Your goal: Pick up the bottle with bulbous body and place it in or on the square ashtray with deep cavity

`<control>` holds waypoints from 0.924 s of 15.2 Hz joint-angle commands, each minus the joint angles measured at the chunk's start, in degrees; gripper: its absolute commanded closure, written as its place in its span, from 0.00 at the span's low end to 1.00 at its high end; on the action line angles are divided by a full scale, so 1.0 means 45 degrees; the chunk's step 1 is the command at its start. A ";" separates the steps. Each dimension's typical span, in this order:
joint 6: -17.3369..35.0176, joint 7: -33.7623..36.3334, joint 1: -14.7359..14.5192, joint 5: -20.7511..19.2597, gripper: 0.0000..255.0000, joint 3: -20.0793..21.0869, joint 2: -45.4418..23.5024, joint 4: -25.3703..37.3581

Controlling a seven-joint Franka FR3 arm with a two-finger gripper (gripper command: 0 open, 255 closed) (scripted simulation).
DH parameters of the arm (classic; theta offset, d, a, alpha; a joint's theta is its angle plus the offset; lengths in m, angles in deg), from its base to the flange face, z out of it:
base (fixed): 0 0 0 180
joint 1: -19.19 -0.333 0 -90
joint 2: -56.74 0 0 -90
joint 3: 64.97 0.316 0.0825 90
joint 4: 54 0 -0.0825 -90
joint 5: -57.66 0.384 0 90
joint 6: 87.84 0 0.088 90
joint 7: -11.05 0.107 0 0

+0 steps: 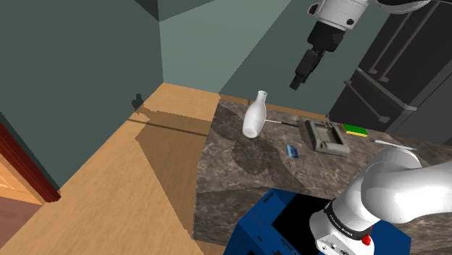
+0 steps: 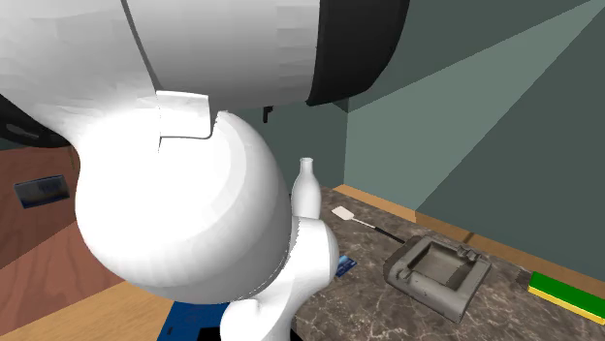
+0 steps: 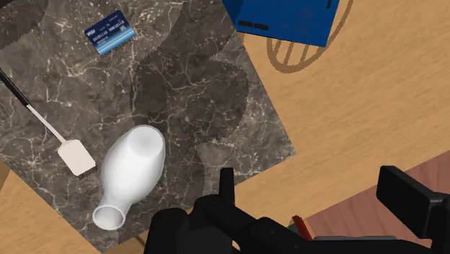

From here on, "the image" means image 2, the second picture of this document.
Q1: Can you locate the white bottle-shaped vase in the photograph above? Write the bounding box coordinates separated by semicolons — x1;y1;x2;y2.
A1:
290;157;324;221

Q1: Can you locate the blue card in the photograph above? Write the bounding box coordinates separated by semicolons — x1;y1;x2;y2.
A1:
334;255;359;279

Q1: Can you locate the blue robot stand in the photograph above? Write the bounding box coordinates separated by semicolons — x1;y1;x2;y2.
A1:
156;298;232;341

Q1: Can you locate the grey toaster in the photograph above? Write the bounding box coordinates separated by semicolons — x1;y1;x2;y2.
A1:
382;234;494;325

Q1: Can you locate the green and yellow sponge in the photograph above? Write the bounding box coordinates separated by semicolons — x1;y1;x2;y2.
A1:
526;271;605;326

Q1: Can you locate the white spatula with black handle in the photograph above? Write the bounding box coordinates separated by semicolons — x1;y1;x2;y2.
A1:
331;205;406;245

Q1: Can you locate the dark blue wall picture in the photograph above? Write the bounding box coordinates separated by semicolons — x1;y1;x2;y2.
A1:
13;174;71;209

